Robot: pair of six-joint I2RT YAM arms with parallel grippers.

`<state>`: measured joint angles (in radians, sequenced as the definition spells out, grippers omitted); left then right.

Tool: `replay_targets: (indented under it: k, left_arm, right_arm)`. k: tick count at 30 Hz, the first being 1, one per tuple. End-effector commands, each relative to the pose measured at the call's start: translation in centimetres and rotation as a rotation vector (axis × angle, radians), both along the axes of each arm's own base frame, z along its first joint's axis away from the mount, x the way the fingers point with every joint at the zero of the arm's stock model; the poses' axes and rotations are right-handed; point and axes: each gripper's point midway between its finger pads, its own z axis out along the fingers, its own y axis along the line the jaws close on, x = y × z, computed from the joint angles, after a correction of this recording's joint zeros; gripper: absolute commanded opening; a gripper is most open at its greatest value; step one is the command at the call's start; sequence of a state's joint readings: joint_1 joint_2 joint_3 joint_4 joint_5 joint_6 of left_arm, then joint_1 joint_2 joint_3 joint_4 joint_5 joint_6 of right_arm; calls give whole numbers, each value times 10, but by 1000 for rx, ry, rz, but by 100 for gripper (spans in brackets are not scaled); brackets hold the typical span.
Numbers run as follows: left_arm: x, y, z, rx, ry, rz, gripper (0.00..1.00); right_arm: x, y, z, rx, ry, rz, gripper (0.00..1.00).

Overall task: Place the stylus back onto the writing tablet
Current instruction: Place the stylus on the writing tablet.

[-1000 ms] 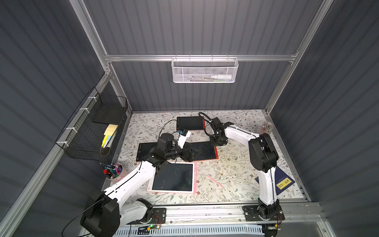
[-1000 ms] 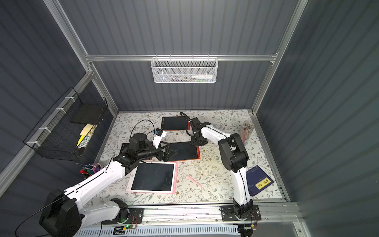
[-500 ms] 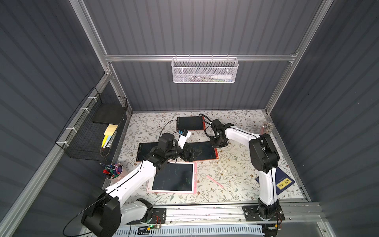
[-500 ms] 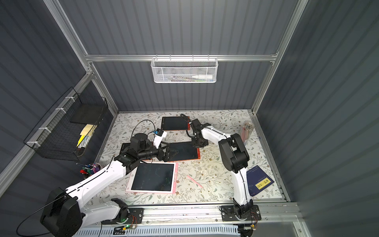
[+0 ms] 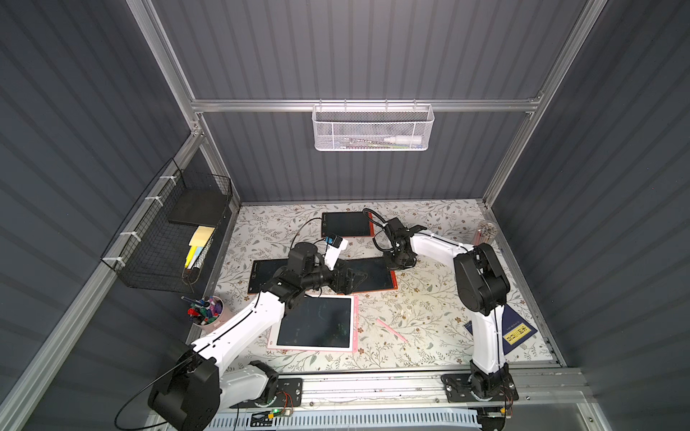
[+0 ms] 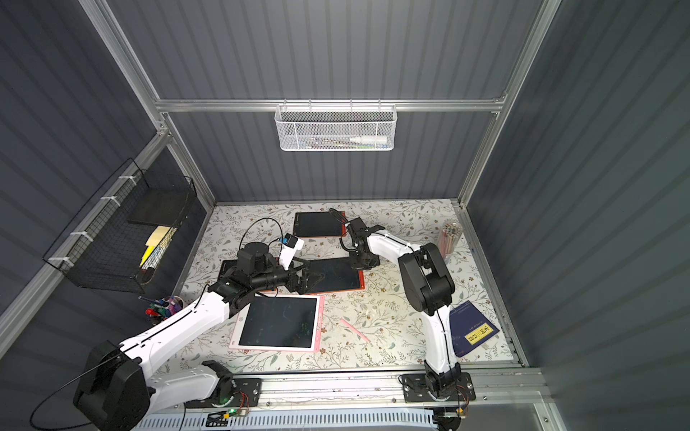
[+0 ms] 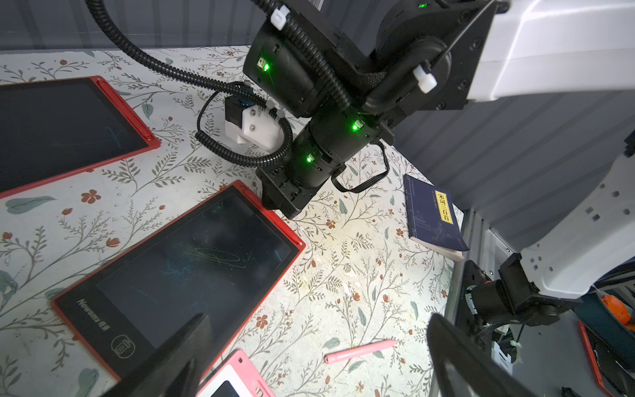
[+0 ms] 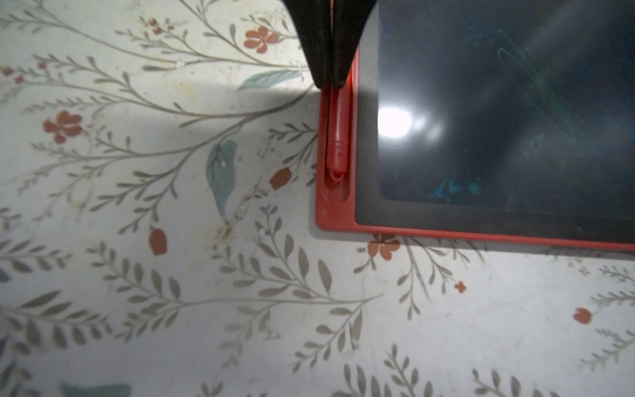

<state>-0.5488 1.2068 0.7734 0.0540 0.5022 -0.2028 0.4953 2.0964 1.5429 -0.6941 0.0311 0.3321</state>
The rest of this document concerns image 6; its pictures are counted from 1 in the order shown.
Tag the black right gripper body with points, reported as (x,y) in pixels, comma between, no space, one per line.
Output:
(351,231)

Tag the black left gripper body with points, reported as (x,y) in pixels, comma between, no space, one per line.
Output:
(300,275)

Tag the red tablet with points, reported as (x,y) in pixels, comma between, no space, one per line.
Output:
(318,225)
(339,276)
(227,270)

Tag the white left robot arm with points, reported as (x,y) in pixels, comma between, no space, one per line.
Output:
(119,386)

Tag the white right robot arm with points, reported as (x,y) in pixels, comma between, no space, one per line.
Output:
(428,287)

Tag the pink white writing tablet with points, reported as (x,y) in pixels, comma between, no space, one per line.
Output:
(280,323)

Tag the pink stylus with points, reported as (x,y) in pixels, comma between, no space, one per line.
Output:
(347,325)

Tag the clear cup of pencils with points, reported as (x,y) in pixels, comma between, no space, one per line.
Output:
(449,237)

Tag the pink cup of markers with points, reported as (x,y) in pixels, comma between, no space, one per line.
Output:
(161,309)

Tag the yellow sticky notes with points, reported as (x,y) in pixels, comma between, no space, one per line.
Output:
(157,244)

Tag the white marker in basket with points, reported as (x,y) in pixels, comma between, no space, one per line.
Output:
(370,141)

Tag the dark blue notebook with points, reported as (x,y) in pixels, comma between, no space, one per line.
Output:
(469,328)

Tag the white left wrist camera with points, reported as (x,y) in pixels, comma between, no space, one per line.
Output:
(290,245)

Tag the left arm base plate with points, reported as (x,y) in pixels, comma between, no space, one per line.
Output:
(241,393)

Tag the white wire mesh basket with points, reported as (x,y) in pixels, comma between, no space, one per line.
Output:
(329,130)

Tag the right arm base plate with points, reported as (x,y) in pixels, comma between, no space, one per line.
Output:
(420,388)

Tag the black wire wall basket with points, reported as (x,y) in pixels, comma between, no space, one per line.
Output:
(104,250)

